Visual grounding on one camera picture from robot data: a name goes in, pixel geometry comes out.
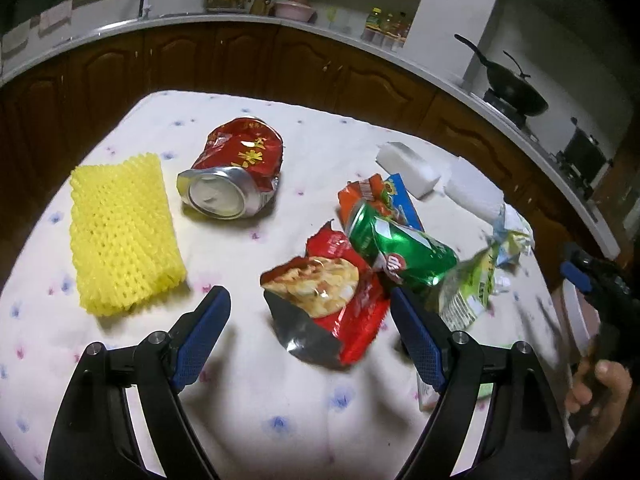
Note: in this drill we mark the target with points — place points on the green spout pouch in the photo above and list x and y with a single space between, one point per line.
465 291

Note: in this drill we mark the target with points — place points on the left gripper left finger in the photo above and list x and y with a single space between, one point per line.
93 436

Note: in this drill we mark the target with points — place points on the black stock pot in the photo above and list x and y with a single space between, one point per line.
582 159

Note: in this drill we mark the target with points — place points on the blue orange snack bag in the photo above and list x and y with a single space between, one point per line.
387 196

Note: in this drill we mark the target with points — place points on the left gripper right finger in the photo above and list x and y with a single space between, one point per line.
523 436

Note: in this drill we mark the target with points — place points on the gas stove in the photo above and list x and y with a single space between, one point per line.
533 137

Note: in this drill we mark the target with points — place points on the yellow foam fruit net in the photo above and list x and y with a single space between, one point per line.
123 242

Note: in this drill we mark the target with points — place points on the crumpled light wrapper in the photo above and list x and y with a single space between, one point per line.
513 236

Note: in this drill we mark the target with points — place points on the right hand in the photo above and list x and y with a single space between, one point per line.
605 386

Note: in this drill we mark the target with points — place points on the crushed red drink can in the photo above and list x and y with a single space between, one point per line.
237 173

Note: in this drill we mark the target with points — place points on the white foam fruit net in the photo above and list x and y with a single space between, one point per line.
473 191

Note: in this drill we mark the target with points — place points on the sink faucet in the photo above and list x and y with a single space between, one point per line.
144 9

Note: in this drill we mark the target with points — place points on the lower wooden cabinets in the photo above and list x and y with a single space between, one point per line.
55 111

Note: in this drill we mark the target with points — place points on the oil bottles on counter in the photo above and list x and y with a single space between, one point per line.
386 30

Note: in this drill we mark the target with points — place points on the red snack bag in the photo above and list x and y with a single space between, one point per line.
328 304

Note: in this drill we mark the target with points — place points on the green drink can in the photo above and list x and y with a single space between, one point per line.
407 256

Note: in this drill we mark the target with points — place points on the black wok with lid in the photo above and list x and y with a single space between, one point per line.
508 86

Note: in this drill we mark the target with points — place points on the pink basin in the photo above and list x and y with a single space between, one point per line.
295 10

